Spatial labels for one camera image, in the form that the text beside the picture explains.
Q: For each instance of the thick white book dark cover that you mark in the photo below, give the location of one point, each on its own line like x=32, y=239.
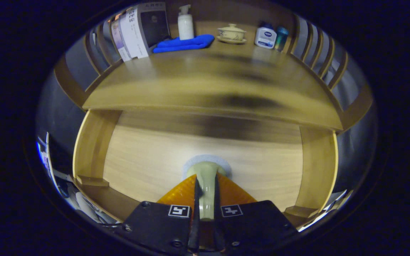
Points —
x=137, y=35

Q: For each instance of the teal bottle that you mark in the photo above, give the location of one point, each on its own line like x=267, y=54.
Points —
x=281, y=37

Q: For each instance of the wooden countertop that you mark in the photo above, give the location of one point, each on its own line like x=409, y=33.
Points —
x=190, y=81

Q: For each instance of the beige lidded teacup with saucer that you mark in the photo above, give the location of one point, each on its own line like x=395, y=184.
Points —
x=231, y=33

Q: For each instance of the white pump bottle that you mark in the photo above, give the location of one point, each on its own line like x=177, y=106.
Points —
x=185, y=25

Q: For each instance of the thin purple book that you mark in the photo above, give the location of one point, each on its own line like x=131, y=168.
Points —
x=117, y=39

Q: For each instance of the wooden drawer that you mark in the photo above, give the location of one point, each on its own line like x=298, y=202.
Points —
x=148, y=160

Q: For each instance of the white lotion bottle blue cap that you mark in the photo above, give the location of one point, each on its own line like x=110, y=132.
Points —
x=265, y=37

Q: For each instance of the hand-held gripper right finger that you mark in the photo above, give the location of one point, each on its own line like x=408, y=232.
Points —
x=217, y=227

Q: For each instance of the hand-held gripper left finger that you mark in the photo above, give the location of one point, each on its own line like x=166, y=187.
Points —
x=196, y=220

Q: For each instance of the blue folded cloth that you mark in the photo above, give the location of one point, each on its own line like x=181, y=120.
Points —
x=185, y=42

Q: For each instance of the pale green ceramic tea funnel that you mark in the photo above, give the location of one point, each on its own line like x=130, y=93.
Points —
x=206, y=185

